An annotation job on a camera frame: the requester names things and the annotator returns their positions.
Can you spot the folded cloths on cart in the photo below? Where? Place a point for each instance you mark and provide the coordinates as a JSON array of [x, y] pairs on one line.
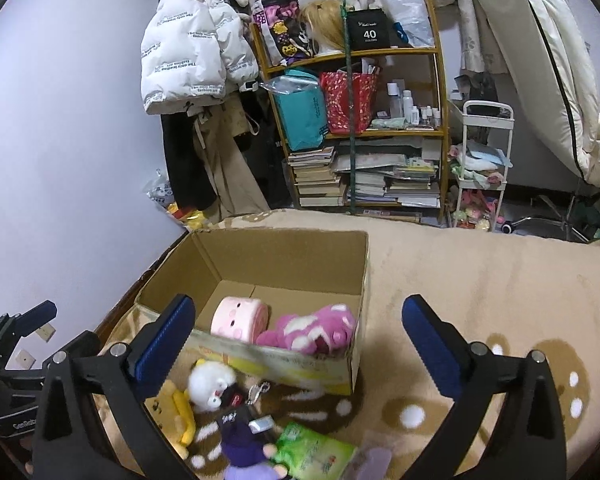
[[480, 162]]

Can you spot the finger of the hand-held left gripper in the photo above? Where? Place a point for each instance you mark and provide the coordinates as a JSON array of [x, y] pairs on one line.
[[36, 316]]

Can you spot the pink roll plush toy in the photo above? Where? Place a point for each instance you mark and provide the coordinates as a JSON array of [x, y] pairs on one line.
[[235, 317]]

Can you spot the stack of books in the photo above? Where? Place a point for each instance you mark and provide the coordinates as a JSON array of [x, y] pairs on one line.
[[320, 180]]

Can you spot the red patterned bag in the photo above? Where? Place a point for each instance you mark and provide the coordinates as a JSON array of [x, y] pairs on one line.
[[342, 102]]

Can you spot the pink bear plush toy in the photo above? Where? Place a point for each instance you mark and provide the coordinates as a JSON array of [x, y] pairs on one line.
[[310, 330]]

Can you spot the group of cosmetic bottles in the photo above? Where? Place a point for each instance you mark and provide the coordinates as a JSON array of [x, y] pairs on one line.
[[410, 105]]

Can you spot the clear plastic bag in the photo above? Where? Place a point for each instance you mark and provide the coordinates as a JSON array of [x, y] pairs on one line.
[[410, 5]]

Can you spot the purple plush doll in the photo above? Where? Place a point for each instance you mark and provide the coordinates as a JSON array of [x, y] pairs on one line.
[[242, 445]]

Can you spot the black printed pouch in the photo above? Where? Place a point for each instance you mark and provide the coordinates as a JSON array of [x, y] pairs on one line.
[[232, 416]]

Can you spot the black box white print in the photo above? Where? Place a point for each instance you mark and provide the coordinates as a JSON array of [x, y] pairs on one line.
[[370, 32]]

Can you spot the cartoon printed bag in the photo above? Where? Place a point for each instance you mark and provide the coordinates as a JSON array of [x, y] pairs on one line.
[[280, 30]]

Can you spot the teal shopping bag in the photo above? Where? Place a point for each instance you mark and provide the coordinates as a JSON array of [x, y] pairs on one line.
[[302, 115]]

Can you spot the wooden shelf unit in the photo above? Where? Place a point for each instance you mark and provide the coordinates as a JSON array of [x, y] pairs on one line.
[[380, 53]]

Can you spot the brown cardboard box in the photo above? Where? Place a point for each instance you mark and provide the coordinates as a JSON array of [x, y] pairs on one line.
[[280, 255]]

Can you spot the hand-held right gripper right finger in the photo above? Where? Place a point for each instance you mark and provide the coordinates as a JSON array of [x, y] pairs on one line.
[[430, 347]]

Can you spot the pink toys in cart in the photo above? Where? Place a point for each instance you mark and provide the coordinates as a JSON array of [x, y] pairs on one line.
[[475, 210]]

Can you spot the green thin pole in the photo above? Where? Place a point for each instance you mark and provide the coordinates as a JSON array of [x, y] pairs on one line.
[[351, 110]]

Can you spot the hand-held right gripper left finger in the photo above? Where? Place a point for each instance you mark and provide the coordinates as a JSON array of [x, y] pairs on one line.
[[164, 342]]

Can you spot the plastic bag of toys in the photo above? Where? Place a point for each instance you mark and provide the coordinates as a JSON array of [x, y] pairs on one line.
[[162, 195]]

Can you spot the white puffer jacket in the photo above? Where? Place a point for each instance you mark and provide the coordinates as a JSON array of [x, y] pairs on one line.
[[190, 35]]

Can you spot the white fluffy plush toy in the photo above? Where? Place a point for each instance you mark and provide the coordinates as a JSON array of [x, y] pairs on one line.
[[204, 382]]

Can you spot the white trolley cart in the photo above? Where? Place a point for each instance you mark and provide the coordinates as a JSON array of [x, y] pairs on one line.
[[485, 110]]

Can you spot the beige leaf-patterned blanket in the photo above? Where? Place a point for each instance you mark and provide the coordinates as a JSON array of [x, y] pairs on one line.
[[480, 285]]

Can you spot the dark hanging clothes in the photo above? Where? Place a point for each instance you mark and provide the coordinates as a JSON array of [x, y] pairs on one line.
[[265, 160]]

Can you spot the black hanging garment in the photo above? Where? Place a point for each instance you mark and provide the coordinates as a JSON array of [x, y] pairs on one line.
[[185, 160]]

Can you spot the white wall socket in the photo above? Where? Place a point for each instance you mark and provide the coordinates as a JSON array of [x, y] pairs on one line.
[[46, 333], [25, 360]]

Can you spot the white green bottle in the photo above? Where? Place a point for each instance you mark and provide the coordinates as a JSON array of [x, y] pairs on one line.
[[310, 452]]

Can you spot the blonde wig head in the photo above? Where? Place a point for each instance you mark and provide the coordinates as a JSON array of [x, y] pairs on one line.
[[325, 25]]

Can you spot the beige hanging trousers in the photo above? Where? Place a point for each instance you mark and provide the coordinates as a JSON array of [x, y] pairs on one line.
[[230, 170]]

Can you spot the lavender soft pouch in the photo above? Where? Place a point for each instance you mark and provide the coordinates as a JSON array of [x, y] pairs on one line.
[[372, 464]]

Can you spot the cream mattress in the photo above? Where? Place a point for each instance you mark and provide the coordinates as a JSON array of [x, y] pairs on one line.
[[530, 35]]

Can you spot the metal stand legs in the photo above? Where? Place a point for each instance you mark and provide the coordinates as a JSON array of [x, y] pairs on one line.
[[555, 222]]

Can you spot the yellow plush toy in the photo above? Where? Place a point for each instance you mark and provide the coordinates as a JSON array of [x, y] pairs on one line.
[[182, 412]]

